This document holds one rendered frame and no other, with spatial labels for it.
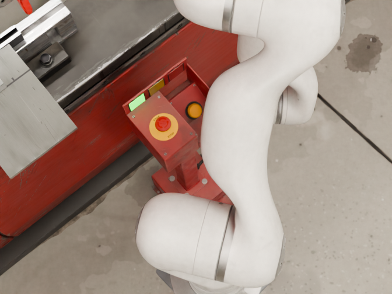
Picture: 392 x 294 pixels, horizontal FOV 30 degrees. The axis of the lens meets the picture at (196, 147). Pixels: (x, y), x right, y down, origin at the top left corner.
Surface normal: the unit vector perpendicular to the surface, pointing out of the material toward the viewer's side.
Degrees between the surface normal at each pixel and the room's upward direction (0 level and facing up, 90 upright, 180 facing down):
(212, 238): 9
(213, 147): 56
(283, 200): 0
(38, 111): 0
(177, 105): 35
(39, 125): 0
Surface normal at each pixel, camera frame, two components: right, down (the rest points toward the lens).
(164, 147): -0.04, -0.30
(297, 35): -0.25, 0.47
